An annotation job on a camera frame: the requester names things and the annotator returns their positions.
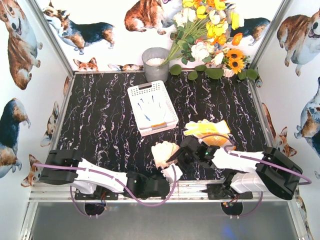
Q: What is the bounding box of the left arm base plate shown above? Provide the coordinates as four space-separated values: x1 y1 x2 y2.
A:
74 186 119 201

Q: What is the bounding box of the orange dotted glove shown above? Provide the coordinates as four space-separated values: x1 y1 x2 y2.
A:
183 119 232 147

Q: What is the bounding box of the artificial flower bouquet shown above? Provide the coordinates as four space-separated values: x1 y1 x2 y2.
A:
160 0 266 80

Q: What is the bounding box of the blue dotted glove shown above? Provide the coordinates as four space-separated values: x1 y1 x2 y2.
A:
137 95 166 127

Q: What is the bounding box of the beige knit glove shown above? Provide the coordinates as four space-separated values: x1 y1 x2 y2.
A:
151 141 180 170

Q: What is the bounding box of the aluminium front rail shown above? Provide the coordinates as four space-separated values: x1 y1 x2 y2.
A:
29 175 295 207

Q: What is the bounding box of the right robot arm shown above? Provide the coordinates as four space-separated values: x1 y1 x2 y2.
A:
167 136 303 201

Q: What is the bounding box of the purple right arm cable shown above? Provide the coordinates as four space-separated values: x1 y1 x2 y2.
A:
194 133 312 218

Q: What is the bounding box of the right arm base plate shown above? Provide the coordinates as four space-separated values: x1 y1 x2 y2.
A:
201 183 253 200

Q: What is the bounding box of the white perforated storage basket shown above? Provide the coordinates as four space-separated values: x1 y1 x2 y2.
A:
127 80 179 137

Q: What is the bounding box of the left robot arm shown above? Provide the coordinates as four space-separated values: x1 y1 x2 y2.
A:
36 149 182 200

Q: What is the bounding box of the grey metal bucket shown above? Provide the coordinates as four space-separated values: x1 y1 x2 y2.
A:
141 47 170 82

